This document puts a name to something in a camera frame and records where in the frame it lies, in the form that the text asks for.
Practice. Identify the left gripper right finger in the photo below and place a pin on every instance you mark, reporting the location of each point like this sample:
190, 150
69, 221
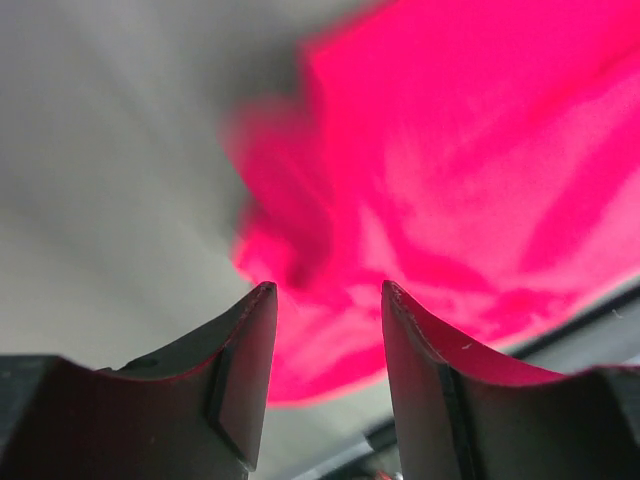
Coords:
465, 411

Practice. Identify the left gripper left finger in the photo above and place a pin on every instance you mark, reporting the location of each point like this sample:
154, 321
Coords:
193, 409

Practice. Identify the red t shirt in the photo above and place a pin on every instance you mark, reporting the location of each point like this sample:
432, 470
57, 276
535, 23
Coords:
484, 155

